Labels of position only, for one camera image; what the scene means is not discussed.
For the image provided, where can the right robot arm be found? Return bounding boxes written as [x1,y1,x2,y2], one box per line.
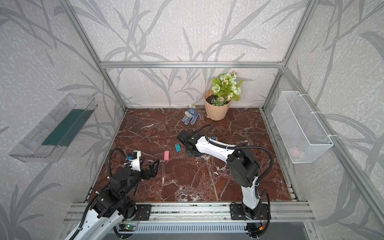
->
[177,130,274,220]

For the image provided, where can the right connector wires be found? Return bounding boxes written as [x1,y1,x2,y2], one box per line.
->
[244,222,268,238]

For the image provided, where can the small brown rake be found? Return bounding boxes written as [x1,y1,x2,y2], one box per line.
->
[195,105,206,123]

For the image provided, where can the aluminium front rail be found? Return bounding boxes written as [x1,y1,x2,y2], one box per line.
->
[62,201,316,224]

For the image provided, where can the green mat in tray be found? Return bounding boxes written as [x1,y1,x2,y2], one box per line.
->
[42,109,94,147]

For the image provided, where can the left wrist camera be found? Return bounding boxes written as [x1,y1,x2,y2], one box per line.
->
[125,151,142,172]

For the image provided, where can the pink block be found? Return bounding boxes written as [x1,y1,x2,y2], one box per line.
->
[164,151,170,161]

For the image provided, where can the aluminium frame crossbar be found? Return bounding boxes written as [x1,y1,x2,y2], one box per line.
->
[100,61,283,69]

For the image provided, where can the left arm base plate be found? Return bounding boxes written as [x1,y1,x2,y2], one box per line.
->
[132,204,152,221]

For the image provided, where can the blue white garden glove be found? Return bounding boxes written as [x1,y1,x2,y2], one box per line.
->
[182,108,201,125]

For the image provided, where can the left controller board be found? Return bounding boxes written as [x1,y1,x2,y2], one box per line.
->
[119,223,138,233]

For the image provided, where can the clear plastic wall tray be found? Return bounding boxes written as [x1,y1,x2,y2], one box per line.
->
[9,94,98,163]

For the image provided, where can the white wire mesh basket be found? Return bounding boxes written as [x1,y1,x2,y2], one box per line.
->
[272,91,334,164]

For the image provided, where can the beige flower pot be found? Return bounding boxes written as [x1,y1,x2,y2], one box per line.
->
[204,90,231,121]

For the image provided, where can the teal block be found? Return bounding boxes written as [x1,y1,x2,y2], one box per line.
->
[175,144,181,152]

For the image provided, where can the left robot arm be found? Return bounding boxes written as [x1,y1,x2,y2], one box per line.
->
[66,148,160,240]

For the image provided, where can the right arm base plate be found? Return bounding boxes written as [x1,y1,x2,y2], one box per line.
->
[230,202,271,220]

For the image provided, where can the green white artificial flowers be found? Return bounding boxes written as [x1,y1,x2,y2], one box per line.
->
[208,71,244,107]

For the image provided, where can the pink item in basket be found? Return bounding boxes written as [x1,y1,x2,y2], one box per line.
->
[289,147,304,159]

